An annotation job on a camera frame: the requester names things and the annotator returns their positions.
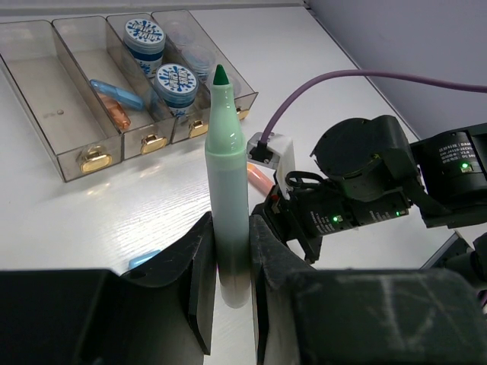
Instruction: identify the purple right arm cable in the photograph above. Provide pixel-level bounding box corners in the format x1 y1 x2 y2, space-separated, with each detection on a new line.
262 69 487 142

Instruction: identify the clear paper clip jar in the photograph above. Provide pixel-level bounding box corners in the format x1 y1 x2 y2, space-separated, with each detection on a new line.
227 73 243 98

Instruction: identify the blue eraser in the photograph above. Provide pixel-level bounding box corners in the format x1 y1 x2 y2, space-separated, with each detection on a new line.
128 249 161 271

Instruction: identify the blue highlighter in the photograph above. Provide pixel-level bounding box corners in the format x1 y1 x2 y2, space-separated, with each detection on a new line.
90 79 145 110

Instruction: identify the teal green marker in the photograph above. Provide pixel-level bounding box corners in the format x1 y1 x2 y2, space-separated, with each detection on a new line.
205 65 251 309

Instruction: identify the pink orange highlighter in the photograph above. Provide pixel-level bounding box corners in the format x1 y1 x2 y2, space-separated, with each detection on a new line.
247 163 274 196

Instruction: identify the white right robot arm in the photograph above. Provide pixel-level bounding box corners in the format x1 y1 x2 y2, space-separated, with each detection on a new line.
253 115 486 263

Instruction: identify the blue label putty jar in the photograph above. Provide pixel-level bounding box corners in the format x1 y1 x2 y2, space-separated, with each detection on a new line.
154 63 199 117

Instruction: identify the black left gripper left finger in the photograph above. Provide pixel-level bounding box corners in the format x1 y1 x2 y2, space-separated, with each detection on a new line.
1 214 216 364

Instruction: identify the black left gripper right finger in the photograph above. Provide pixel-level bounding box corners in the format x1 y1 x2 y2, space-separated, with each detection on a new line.
250 215 486 364

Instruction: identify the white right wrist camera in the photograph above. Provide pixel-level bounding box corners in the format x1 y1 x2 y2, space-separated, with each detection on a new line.
247 132 295 200

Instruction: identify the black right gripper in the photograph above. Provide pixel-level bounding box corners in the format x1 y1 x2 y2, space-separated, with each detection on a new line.
252 171 411 262

